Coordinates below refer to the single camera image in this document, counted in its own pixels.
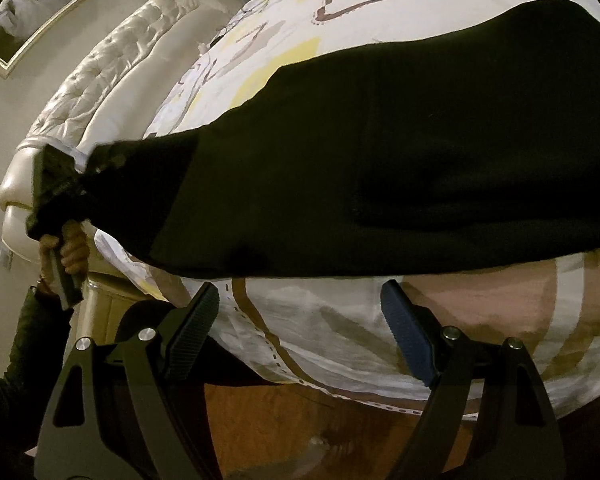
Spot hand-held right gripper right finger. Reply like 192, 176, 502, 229
382, 280, 567, 480

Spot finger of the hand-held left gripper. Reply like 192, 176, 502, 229
72, 144, 127, 188

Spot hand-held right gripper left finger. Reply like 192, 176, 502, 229
35, 282, 221, 480

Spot black pants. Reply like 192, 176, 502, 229
77, 0, 600, 291

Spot person's left forearm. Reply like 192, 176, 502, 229
0, 285, 75, 456

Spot person's left hand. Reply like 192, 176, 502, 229
39, 222, 90, 281

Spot patterned white bedsheet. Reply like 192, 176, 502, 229
92, 0, 600, 418

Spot cream tufted headboard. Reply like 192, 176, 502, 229
0, 0, 241, 311

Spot framed wall picture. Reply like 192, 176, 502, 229
0, 0, 95, 80

